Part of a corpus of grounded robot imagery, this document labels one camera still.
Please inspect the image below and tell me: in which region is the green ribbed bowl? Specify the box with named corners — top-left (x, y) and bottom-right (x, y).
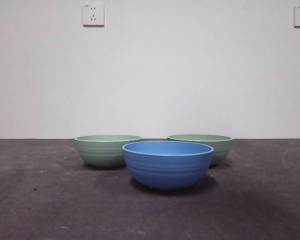
top-left (167, 133), bottom-right (234, 167)
top-left (74, 134), bottom-right (143, 169)

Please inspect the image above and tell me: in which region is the blue ribbed bowl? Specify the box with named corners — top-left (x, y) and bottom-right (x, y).
top-left (121, 140), bottom-right (214, 189)

